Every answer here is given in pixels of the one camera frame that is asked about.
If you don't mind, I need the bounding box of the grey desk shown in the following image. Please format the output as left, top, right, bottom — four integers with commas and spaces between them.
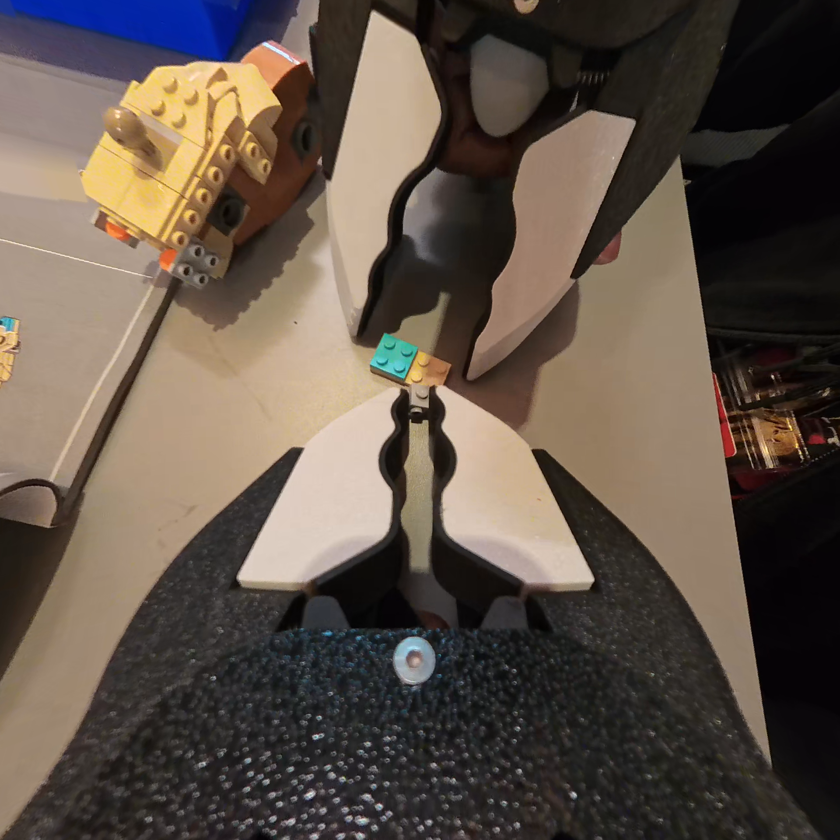
0, 20, 775, 840

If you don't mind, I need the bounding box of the person's right hand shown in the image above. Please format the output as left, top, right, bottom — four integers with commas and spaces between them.
437, 77, 529, 174

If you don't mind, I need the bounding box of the blue plastic bin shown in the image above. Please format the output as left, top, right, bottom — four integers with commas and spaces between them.
0, 0, 292, 61

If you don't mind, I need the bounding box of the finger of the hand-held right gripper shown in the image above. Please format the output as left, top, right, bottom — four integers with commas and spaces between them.
326, 11, 447, 342
465, 100, 649, 383

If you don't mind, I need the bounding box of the tan brick model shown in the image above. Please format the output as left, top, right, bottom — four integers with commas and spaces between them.
82, 40, 322, 290

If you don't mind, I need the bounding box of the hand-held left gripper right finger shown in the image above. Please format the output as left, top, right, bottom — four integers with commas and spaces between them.
423, 392, 597, 595

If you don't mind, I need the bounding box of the person's black jacket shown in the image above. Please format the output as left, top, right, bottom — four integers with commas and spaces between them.
680, 0, 840, 345

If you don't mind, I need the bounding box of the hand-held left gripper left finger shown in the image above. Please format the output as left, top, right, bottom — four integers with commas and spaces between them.
238, 389, 409, 593

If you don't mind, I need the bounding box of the small teal plate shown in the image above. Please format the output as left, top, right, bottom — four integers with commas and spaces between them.
369, 334, 424, 378

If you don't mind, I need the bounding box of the grey instruction booklet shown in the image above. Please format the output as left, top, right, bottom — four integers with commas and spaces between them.
0, 237, 181, 529

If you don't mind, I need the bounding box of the colourful printed box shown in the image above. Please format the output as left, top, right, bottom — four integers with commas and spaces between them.
709, 339, 840, 497

